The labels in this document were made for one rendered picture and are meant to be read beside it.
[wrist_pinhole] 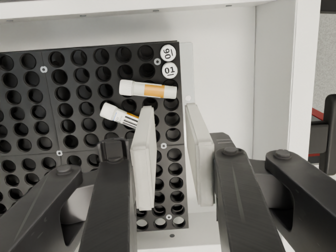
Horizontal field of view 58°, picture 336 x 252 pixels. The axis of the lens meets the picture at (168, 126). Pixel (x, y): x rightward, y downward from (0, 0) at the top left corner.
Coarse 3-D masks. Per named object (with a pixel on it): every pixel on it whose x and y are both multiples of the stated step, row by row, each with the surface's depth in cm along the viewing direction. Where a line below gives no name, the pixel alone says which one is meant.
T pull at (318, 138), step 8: (328, 96) 25; (328, 104) 25; (328, 112) 25; (320, 120) 26; (328, 120) 26; (312, 128) 26; (320, 128) 26; (328, 128) 26; (312, 136) 26; (320, 136) 26; (328, 136) 26; (312, 144) 26; (320, 144) 26; (328, 144) 26; (312, 152) 26; (320, 152) 26; (328, 152) 26; (320, 160) 27; (328, 160) 26; (320, 168) 27; (328, 168) 27
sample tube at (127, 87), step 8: (120, 80) 24; (128, 80) 24; (120, 88) 24; (128, 88) 24; (136, 88) 24; (144, 88) 24; (152, 88) 24; (160, 88) 24; (168, 88) 24; (176, 88) 25; (152, 96) 25; (160, 96) 25; (168, 96) 25
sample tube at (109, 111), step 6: (102, 108) 25; (108, 108) 25; (114, 108) 25; (102, 114) 25; (108, 114) 25; (114, 114) 25; (120, 114) 25; (126, 114) 25; (132, 114) 25; (114, 120) 25; (120, 120) 25; (126, 120) 25; (132, 120) 25; (132, 126) 25
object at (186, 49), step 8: (184, 48) 29; (192, 48) 30; (184, 56) 30; (192, 56) 30; (184, 64) 30; (192, 64) 30; (184, 72) 30; (192, 72) 30; (184, 80) 30; (192, 80) 30; (184, 88) 31; (192, 88) 31; (184, 96) 31; (192, 96) 31; (184, 104) 31; (184, 112) 31; (184, 120) 32; (184, 128) 32; (184, 136) 32; (184, 144) 32
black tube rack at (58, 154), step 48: (96, 48) 24; (144, 48) 28; (0, 96) 25; (48, 96) 25; (96, 96) 25; (144, 96) 26; (0, 144) 30; (48, 144) 30; (96, 144) 27; (0, 192) 32
